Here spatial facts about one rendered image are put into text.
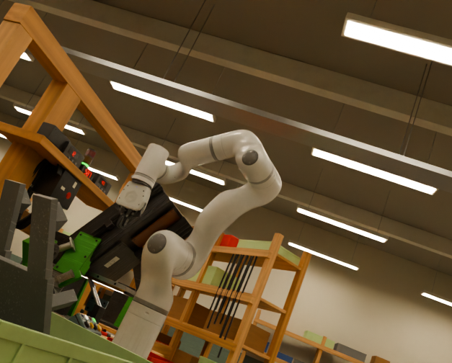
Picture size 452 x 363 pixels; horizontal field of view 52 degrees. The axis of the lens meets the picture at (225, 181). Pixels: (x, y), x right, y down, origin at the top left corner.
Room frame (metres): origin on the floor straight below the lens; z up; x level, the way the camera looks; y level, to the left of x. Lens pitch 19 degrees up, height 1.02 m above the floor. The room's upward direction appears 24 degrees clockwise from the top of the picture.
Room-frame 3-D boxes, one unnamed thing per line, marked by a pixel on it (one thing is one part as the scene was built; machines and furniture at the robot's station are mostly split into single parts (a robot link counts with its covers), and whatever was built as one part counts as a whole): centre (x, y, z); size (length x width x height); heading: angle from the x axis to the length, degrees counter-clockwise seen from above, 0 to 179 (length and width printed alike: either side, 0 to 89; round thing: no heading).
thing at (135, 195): (1.67, 0.28, 1.41); 0.10 x 0.07 x 0.11; 71
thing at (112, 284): (2.31, 0.38, 1.11); 0.39 x 0.16 x 0.03; 71
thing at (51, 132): (2.06, 0.80, 1.59); 0.15 x 0.07 x 0.07; 161
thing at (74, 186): (2.23, 0.73, 1.42); 0.17 x 0.12 x 0.15; 161
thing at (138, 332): (1.54, 0.06, 0.97); 0.19 x 0.19 x 0.18
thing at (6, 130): (2.35, 0.74, 1.52); 0.90 x 0.25 x 0.04; 161
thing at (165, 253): (1.50, 0.07, 1.18); 0.19 x 0.12 x 0.24; 148
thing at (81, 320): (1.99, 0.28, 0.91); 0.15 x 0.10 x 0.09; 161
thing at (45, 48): (2.36, 0.78, 1.89); 1.50 x 0.09 x 0.09; 161
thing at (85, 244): (2.17, 0.46, 1.17); 0.13 x 0.12 x 0.20; 161
